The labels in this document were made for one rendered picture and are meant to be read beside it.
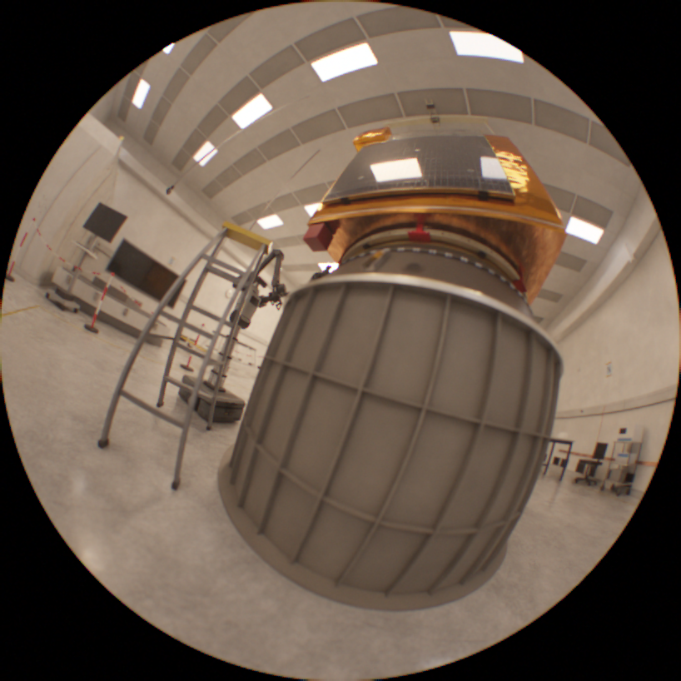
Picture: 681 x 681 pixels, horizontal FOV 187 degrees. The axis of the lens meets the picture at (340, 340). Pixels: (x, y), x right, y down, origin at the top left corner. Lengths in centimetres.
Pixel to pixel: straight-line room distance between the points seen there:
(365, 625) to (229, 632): 41
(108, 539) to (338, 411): 95
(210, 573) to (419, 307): 115
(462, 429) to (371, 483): 31
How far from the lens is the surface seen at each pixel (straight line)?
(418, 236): 124
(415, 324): 68
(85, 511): 100
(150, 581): 85
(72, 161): 581
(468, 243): 125
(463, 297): 71
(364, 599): 95
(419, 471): 66
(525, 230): 130
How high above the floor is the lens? 76
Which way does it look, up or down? 12 degrees up
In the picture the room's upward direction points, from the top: 20 degrees clockwise
